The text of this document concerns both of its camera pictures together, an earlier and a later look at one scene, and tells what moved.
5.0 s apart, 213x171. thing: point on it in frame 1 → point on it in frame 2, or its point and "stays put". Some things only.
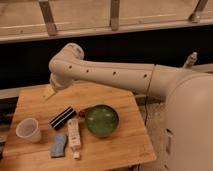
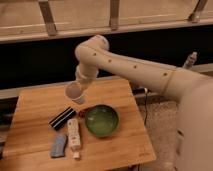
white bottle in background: (191, 60) stays put
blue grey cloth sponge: (58, 148) stays put
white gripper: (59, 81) → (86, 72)
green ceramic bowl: (101, 120) stays put
